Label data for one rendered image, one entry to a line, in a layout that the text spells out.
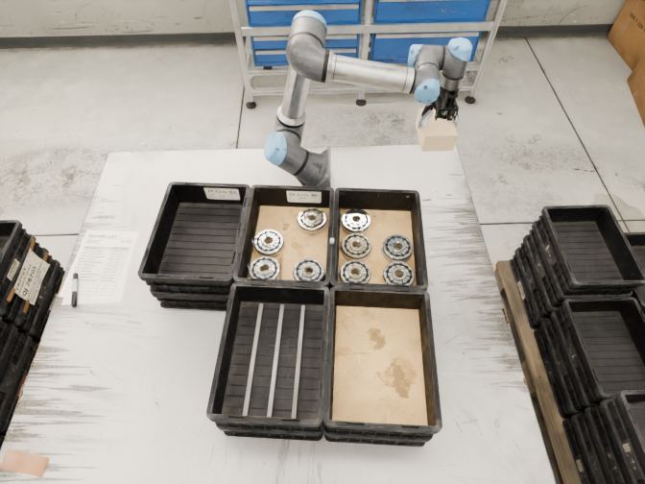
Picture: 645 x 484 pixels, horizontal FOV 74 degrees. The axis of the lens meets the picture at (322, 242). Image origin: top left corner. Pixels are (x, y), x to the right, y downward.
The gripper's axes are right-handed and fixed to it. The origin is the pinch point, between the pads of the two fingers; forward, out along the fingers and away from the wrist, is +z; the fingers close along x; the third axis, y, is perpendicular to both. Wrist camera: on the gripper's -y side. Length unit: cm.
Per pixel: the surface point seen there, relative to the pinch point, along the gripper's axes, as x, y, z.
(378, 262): -26, 52, 14
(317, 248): -47, 46, 14
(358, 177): -28.4, 0.5, 26.7
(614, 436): 53, 103, 48
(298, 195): -54, 27, 7
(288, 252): -57, 47, 14
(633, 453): 54, 110, 43
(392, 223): -19.7, 35.8, 13.6
